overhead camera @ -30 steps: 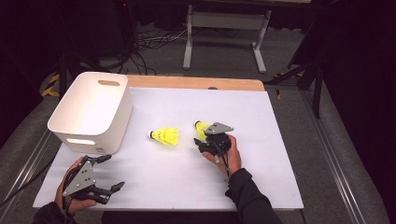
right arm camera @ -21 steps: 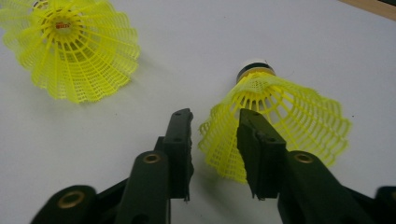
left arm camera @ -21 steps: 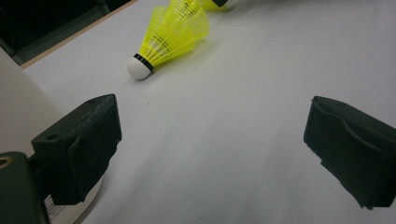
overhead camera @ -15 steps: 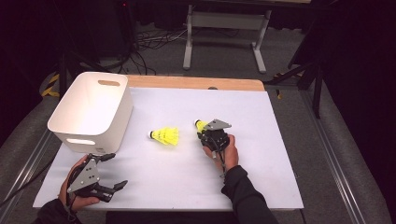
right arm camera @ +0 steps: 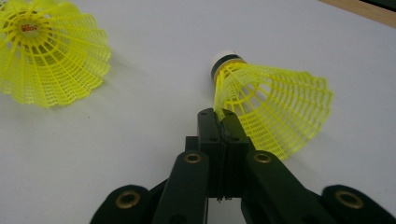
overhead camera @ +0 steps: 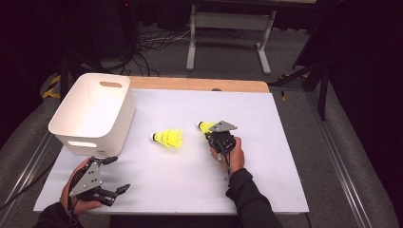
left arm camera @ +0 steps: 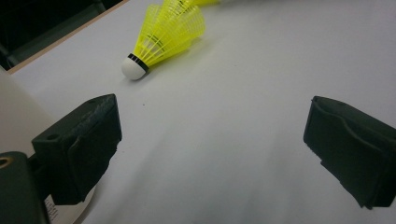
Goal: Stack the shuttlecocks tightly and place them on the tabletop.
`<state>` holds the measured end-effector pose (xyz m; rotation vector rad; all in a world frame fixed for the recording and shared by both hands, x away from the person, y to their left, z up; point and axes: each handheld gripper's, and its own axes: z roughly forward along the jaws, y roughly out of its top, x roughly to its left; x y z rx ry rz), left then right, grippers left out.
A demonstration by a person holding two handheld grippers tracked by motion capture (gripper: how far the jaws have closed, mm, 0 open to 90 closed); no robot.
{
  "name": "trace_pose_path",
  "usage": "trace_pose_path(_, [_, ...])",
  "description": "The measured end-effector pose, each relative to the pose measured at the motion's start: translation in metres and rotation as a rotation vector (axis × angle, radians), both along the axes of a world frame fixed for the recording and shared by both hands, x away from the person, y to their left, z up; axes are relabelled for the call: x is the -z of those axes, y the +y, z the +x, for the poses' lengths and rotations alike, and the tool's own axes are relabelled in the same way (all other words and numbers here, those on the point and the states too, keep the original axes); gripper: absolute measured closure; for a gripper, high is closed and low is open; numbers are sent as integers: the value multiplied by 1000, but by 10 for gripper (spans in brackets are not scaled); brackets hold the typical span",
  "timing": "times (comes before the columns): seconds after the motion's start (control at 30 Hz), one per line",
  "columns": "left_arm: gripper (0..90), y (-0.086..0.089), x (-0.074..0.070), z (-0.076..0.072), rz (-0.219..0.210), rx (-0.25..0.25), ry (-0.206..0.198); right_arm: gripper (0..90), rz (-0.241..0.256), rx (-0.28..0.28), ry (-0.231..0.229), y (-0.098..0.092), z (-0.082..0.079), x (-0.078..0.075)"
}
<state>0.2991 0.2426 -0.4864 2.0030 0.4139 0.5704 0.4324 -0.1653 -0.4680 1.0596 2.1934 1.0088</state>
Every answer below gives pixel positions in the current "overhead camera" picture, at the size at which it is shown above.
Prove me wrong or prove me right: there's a dark device with red light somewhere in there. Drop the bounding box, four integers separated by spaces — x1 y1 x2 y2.
117 0 142 61

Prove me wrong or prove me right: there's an aluminium floor rail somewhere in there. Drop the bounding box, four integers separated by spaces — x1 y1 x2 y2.
0 131 56 224
303 91 374 228

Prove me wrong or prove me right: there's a person's left hand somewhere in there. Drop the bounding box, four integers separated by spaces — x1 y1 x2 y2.
59 157 103 218

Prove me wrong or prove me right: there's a grey metal frame desk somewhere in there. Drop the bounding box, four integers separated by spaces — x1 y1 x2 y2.
185 0 317 76

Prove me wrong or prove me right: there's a white plastic storage bin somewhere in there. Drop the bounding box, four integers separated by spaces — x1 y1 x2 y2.
48 72 137 159

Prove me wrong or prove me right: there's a black tripod stand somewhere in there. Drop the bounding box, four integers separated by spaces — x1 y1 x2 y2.
269 61 331 122
58 51 107 101

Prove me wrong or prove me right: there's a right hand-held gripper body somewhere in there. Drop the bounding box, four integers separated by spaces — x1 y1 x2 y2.
208 120 239 156

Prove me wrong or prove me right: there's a tangle of black floor cables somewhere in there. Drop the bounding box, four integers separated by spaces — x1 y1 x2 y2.
120 27 245 78

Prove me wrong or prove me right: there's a long black floor cable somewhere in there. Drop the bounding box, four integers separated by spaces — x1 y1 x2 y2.
0 158 63 213

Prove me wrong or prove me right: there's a yellow plastic shuttlecock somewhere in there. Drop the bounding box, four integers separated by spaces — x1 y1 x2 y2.
151 129 179 148
170 128 183 150
196 120 220 135

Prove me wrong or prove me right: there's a person's right hand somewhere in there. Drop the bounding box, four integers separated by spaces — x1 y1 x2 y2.
209 137 246 176

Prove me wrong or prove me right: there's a yellow black hazard tape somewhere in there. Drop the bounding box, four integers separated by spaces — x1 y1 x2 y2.
278 73 310 103
42 73 62 100

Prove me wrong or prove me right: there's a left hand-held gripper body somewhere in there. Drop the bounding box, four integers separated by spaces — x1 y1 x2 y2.
68 157 119 207

